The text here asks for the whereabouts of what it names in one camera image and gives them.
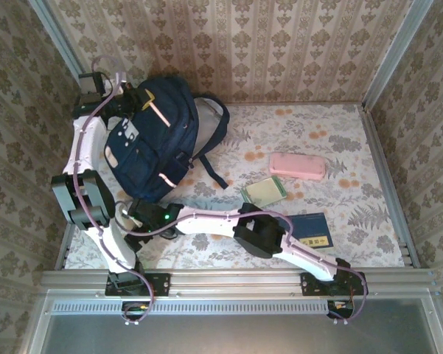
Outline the grey slotted cable duct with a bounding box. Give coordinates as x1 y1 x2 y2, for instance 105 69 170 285
49 298 331 315

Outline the aluminium front rail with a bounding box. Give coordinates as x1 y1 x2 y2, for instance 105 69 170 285
40 268 434 298

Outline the grey metal sheet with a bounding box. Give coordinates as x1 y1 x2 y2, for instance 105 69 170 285
29 289 443 354

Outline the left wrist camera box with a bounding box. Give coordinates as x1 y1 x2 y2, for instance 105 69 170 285
112 71 129 94

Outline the navy book with yellow label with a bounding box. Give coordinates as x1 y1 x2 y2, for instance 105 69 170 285
287 212 335 251

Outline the navy blue backpack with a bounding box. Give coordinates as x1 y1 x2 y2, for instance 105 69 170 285
103 76 231 204

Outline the black cable port with wires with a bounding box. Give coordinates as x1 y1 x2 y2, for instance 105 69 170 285
327 299 355 320
121 300 153 321

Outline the pink pencil case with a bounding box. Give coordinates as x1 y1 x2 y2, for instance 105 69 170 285
268 152 326 181

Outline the aluminium frame post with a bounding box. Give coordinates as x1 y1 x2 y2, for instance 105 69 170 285
360 0 434 110
29 0 108 115

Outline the green notebook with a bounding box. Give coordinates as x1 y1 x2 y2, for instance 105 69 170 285
241 176 287 208

